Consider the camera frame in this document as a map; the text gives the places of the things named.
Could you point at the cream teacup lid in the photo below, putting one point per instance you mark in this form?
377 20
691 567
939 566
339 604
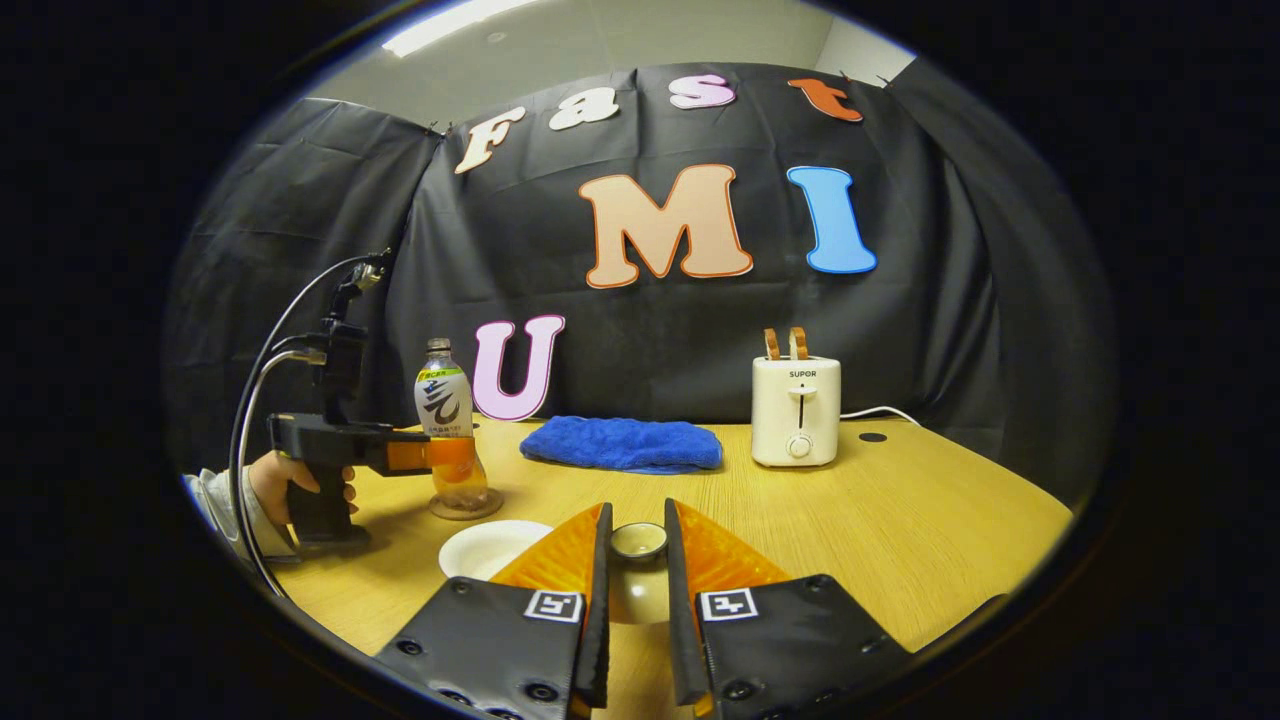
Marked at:
638 560

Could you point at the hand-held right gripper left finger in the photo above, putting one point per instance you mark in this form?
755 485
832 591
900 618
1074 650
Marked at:
598 640

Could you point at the cream toaster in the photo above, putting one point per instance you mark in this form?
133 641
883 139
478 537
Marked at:
795 410

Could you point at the blue towel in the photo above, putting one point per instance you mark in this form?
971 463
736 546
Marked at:
620 445

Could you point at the round wooden coaster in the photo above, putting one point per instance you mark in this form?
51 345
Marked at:
470 510

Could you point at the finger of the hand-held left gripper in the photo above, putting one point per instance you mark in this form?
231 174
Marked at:
430 455

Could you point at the cream ceramic teacup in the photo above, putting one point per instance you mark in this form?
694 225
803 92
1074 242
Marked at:
490 548

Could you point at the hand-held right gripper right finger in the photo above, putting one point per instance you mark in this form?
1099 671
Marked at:
678 640

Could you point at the toast slice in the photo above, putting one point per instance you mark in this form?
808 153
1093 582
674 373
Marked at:
798 343
772 345

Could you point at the clear water bottle white label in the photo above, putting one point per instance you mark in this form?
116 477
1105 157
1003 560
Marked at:
443 400

